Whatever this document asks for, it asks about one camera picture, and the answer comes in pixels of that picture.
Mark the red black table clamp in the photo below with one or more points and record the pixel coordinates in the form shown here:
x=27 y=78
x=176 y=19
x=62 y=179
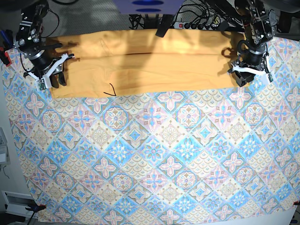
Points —
x=6 y=43

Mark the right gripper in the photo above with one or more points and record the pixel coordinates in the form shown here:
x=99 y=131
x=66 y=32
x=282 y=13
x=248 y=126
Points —
x=47 y=71

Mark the orange T-shirt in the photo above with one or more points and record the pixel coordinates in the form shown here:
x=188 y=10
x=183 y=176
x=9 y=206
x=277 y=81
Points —
x=130 y=62

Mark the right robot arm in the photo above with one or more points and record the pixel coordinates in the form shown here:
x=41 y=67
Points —
x=30 y=29

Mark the orange black corner clamp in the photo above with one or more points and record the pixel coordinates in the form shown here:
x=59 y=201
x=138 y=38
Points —
x=35 y=208

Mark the white power strip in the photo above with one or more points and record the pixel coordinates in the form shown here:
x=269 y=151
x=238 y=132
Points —
x=198 y=25

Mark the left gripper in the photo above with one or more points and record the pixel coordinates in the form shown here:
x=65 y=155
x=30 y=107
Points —
x=251 y=61

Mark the patterned blue pink tablecloth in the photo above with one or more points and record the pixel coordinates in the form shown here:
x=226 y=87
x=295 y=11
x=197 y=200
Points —
x=174 y=157

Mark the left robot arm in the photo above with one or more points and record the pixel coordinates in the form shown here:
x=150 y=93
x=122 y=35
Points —
x=256 y=23

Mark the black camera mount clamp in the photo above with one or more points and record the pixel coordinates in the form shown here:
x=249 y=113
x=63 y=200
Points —
x=164 y=25

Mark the purple blue robot base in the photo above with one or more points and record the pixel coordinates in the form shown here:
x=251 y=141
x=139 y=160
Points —
x=130 y=7

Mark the white metal rail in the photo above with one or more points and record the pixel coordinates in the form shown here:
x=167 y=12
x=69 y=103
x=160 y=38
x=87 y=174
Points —
x=16 y=203

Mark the grey plastic box stack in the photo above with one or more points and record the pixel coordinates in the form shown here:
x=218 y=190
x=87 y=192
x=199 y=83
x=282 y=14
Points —
x=4 y=154

